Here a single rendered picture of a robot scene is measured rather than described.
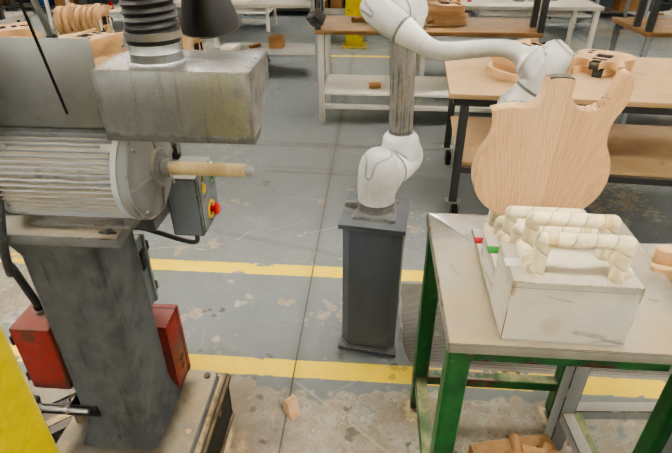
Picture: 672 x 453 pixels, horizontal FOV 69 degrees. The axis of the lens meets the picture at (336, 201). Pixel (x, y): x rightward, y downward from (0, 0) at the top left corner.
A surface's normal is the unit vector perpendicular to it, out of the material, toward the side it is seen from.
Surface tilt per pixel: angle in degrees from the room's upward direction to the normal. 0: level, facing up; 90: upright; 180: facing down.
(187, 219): 90
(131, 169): 78
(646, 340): 0
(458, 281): 0
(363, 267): 90
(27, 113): 90
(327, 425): 0
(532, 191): 91
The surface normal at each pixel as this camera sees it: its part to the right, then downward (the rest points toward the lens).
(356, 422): 0.00, -0.87
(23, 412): 1.00, 0.04
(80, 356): -0.07, 0.50
